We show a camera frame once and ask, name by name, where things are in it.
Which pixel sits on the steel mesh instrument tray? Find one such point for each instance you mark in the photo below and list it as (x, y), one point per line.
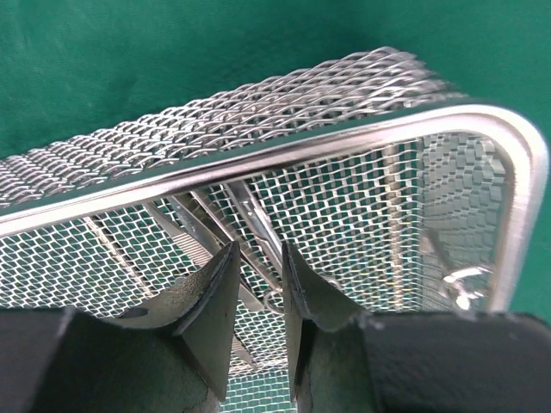
(402, 192)

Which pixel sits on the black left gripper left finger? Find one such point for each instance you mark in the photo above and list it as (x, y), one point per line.
(170, 353)

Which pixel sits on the green surgical drape cloth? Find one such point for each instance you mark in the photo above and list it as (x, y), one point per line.
(73, 67)

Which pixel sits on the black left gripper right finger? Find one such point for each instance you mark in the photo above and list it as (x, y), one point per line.
(344, 358)

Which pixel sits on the steel scalpel handle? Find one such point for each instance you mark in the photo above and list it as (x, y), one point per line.
(194, 232)

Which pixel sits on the steel tweezers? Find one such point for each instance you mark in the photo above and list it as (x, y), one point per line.
(259, 225)

